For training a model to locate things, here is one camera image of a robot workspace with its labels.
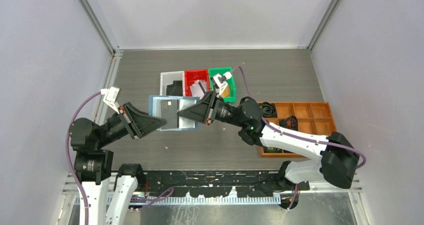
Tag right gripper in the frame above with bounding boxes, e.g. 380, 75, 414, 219
178, 90, 246, 128

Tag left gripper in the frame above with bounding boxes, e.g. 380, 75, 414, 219
96, 100, 167, 147

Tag blue leather card holder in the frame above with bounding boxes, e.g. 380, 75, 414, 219
148, 95, 199, 132

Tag black card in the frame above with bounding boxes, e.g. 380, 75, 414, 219
159, 99, 179, 130

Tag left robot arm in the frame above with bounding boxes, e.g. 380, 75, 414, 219
68, 102, 167, 225

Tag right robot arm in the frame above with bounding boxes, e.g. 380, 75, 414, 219
177, 91, 360, 191

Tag silver cards in red bin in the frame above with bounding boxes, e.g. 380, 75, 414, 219
189, 80, 208, 99

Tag gold cards in green bin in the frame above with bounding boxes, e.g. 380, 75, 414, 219
219, 86, 231, 98

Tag black cards in white bin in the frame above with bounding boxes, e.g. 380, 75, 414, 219
165, 80, 183, 96

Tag red plastic bin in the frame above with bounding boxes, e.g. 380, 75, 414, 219
183, 69, 211, 97

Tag green plastic bin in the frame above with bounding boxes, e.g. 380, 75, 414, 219
208, 67, 237, 103

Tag white plastic bin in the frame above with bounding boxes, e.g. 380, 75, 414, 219
159, 70, 185, 96

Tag rolled belt top left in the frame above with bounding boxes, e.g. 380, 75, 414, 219
259, 102, 278, 118

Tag rolled belt bottom left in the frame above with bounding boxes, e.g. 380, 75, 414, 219
263, 147, 283, 153

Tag orange compartment tray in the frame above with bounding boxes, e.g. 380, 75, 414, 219
258, 101, 338, 158

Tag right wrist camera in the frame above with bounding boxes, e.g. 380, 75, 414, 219
212, 71, 232, 95

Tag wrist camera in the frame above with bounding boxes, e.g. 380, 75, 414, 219
100, 86, 121, 114
212, 71, 232, 95

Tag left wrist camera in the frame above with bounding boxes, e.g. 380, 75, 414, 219
100, 86, 121, 114

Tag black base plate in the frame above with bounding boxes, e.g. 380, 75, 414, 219
135, 170, 295, 198

